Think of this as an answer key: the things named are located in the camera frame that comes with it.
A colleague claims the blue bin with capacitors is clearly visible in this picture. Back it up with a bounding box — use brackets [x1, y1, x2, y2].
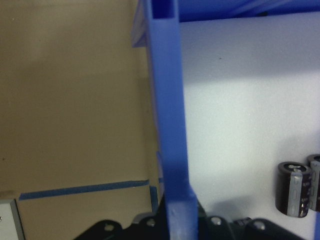
[131, 0, 320, 240]

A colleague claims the black cylindrical capacitor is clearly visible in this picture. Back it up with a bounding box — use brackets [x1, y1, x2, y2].
[306, 154, 320, 212]
[274, 161, 313, 220]

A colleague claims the white foam liner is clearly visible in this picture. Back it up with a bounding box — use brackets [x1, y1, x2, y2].
[178, 12, 320, 226]

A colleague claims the white square base plate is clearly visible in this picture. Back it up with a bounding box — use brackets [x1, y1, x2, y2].
[0, 198, 26, 240]

